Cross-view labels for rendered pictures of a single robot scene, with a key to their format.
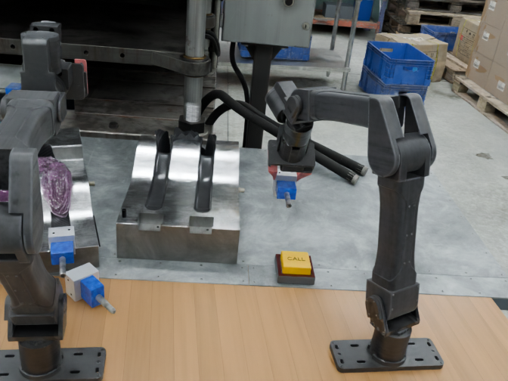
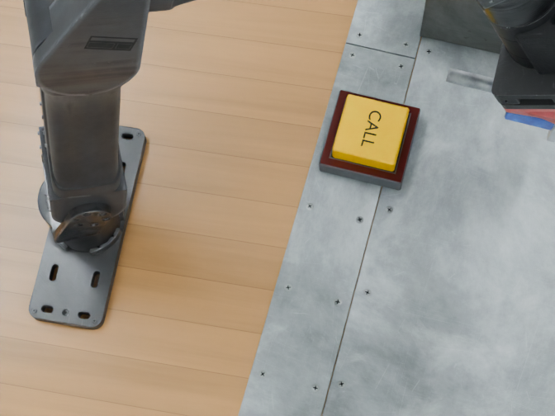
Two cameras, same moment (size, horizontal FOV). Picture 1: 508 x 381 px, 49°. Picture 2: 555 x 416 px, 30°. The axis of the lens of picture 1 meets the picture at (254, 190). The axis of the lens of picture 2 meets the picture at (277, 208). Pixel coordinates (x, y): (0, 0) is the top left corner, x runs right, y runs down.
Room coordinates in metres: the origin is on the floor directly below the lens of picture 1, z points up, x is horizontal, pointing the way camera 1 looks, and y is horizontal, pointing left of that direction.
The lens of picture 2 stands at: (1.08, -0.48, 1.73)
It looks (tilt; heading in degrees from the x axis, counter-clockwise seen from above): 71 degrees down; 118
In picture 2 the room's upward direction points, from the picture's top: 8 degrees counter-clockwise
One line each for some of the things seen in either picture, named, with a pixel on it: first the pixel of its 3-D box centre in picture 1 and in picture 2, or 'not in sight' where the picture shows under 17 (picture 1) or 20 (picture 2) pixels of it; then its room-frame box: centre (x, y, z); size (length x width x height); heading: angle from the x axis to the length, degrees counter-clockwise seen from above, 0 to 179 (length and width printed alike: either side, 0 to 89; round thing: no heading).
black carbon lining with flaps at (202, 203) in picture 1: (182, 165); not in sight; (1.22, 0.18, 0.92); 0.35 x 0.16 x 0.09; 5
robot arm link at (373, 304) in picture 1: (392, 309); (73, 180); (0.77, -0.26, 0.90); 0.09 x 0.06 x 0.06; 123
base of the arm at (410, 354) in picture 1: (389, 340); (81, 210); (0.77, -0.27, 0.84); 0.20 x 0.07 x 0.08; 101
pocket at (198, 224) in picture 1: (200, 229); not in sight; (1.01, 0.11, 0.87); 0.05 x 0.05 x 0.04; 5
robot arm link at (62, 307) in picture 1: (35, 316); not in sight; (0.66, 0.32, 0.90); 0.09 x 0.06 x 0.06; 101
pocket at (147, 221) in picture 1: (150, 226); not in sight; (1.00, 0.21, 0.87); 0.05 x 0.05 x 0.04; 5
